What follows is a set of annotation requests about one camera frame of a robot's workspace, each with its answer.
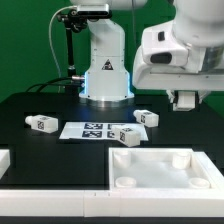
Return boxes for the white fence wall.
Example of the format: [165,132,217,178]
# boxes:
[0,189,224,217]
[195,152,224,191]
[0,149,10,179]

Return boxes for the grey camera cable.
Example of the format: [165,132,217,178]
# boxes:
[48,4,78,79]

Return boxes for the black camera on stand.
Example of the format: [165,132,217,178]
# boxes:
[57,4,112,33]

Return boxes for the white fence right wall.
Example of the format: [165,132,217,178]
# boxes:
[195,152,224,191]

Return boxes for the paper sheet with markers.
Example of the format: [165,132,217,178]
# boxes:
[59,122,148,141]

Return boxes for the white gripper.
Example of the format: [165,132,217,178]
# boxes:
[132,21,224,109]

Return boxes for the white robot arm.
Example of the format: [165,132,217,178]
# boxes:
[70,0,224,111]

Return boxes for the black base cables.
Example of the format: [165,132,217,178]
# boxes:
[25,75,86,94]

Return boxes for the black camera stand pole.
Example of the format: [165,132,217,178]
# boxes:
[66,28,76,77]

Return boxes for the white square tabletop part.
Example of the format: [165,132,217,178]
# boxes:
[108,147,224,193]

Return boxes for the white fence front wall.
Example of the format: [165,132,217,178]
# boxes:
[0,189,224,217]

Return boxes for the white fence left wall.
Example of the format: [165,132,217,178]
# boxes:
[0,149,10,179]

